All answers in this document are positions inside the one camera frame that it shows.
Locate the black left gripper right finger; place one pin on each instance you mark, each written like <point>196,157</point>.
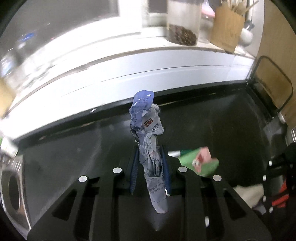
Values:
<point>166,169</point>

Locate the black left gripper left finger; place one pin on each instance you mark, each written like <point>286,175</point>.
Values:
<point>134,169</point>

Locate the white and green marker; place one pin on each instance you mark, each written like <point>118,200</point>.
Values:
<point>176,153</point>

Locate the green SpongeBob snack bag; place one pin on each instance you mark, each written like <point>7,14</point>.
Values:
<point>200,161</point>

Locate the blue white wrapper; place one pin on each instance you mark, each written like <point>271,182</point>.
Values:
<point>145,126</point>

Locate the steel sink with hole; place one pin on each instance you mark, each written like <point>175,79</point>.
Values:
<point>13,194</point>

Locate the white green soap bottle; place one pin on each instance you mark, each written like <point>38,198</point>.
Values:
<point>8,147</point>

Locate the glass jar with beans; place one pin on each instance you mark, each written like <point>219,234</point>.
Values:
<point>183,22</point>

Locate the baby bottle pink cap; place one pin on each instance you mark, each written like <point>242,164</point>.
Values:
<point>207,21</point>

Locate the wooden utensil holder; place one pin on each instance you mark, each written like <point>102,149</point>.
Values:
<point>226,29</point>

